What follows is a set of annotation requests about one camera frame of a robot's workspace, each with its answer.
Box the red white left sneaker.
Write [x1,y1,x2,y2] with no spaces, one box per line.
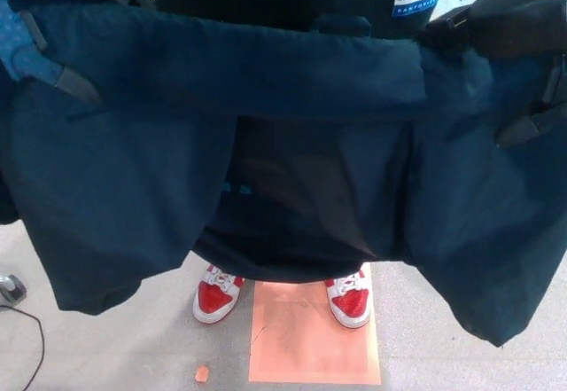
[323,263,373,331]

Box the black t-shirt teal print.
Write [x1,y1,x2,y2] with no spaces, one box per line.
[193,115,402,284]

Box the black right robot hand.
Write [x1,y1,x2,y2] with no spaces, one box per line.
[420,0,567,149]

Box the orange rectangular floor marking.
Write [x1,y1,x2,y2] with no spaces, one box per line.
[247,278,383,386]

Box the red white sneaker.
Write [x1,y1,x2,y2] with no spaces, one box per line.
[192,263,246,326]
[323,263,373,331]

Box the dark navy blue coat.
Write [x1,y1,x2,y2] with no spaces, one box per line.
[0,0,567,350]

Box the black floor cable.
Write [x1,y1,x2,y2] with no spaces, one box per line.
[0,303,46,391]

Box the grey black stand foot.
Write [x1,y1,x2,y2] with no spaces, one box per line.
[0,272,29,309]

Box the red white right sneaker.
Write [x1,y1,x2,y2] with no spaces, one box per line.
[192,263,246,326]

